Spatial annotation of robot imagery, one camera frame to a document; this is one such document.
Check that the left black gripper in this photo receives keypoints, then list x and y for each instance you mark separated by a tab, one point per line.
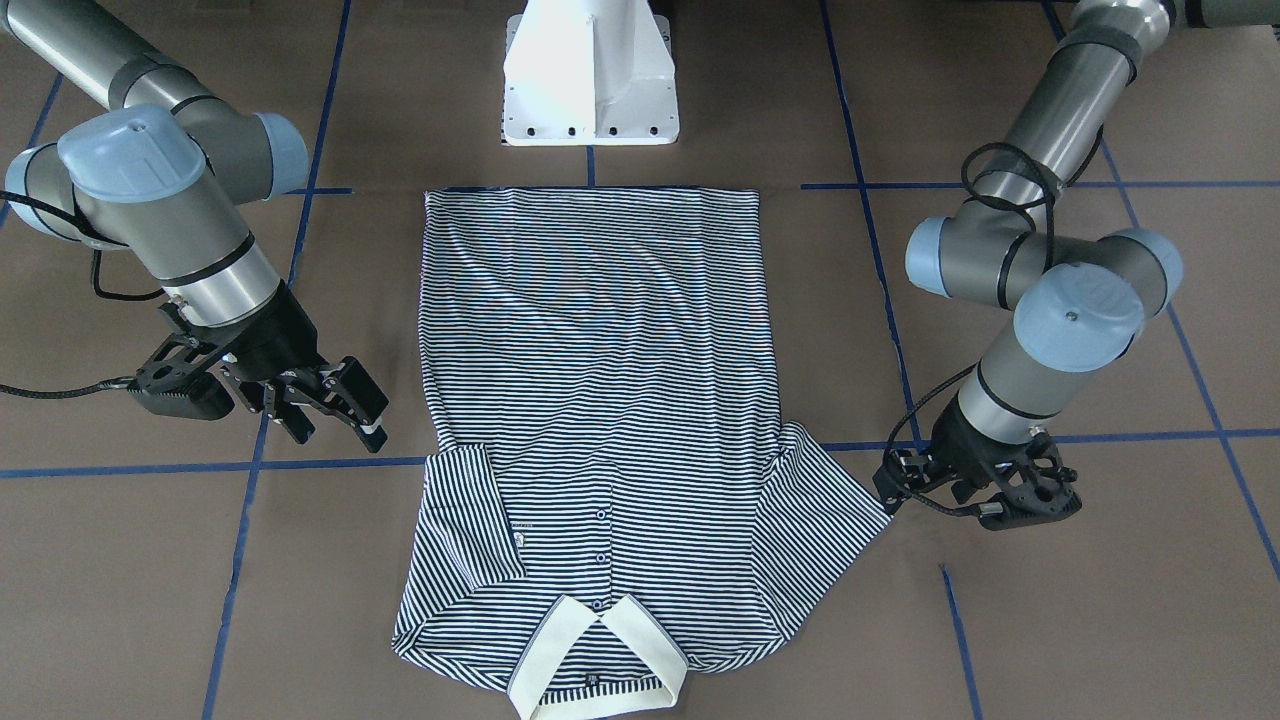
957	437

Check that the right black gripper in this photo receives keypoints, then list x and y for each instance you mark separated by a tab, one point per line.
278	337

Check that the striped polo shirt white collar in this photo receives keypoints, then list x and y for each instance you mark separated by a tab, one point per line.
616	501

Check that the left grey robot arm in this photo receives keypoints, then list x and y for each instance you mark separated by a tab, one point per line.
1076	305

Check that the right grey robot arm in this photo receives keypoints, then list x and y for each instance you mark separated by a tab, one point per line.
161	174

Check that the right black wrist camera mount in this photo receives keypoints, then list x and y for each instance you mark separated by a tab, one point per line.
176	380

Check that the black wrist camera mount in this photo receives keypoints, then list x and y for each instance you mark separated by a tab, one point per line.
1034	485
176	380

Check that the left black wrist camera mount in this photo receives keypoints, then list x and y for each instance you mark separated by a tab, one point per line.
1034	485

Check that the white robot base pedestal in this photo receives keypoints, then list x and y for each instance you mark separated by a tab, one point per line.
590	73

